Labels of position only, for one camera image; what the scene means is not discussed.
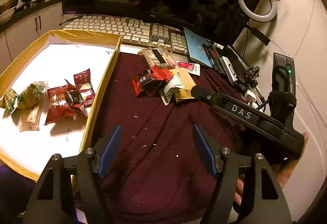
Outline small dark candy packet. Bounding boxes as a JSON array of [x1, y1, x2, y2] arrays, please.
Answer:
[[66, 81, 87, 117]]

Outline red jujube snack packet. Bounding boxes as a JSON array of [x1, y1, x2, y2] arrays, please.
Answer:
[[44, 85, 77, 125]]

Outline dark red coffee sachet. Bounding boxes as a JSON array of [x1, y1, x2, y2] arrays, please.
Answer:
[[74, 69, 95, 107]]

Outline beige cracker packet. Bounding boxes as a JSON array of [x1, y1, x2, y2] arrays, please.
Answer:
[[18, 102, 41, 133]]

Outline green seaweed snack packet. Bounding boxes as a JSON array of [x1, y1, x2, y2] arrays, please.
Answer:
[[0, 88, 19, 115]]

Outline person's right hand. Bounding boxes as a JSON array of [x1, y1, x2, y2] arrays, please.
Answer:
[[233, 131, 309, 206]]

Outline white charger plug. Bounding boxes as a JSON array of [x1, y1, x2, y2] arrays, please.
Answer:
[[244, 89, 258, 109]]

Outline dark red table cloth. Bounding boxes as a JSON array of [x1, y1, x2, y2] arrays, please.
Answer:
[[93, 53, 244, 223]]

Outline white black power bank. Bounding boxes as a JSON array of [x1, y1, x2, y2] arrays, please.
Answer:
[[220, 56, 237, 85]]

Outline gold foil snack packet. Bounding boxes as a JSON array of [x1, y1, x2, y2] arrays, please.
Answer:
[[159, 68, 196, 105]]

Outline gold-edged white tray box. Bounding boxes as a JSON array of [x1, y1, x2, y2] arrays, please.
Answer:
[[1, 29, 122, 181]]

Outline small red black packet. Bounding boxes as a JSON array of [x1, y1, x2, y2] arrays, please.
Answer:
[[132, 65, 172, 97]]

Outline red and white small sachet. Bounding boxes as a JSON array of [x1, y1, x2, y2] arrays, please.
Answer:
[[177, 62, 201, 76]]

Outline black pens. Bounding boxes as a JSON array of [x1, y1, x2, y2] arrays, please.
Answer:
[[202, 43, 225, 75]]

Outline light blue booklet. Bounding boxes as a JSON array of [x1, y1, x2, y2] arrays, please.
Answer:
[[184, 27, 212, 68]]

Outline clear wrapped brown snack bar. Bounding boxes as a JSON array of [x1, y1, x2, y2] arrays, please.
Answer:
[[138, 47, 178, 69]]

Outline white mechanical keyboard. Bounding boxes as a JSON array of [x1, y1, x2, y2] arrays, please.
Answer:
[[62, 15, 189, 56]]

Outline metal pot on counter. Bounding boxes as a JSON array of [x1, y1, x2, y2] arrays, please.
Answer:
[[0, 0, 19, 25]]

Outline black camera gadget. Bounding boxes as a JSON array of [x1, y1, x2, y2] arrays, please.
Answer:
[[222, 45, 265, 102]]

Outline white ring light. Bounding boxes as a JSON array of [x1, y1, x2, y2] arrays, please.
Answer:
[[237, 0, 277, 22]]

